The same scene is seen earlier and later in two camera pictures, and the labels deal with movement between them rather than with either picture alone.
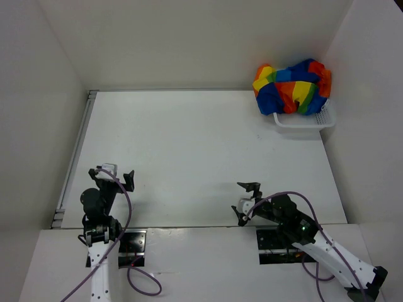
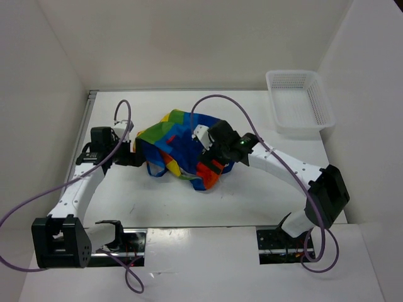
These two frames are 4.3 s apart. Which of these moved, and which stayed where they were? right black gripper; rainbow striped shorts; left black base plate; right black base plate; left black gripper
Moved: rainbow striped shorts; right black gripper; left black gripper
Stayed: left black base plate; right black base plate
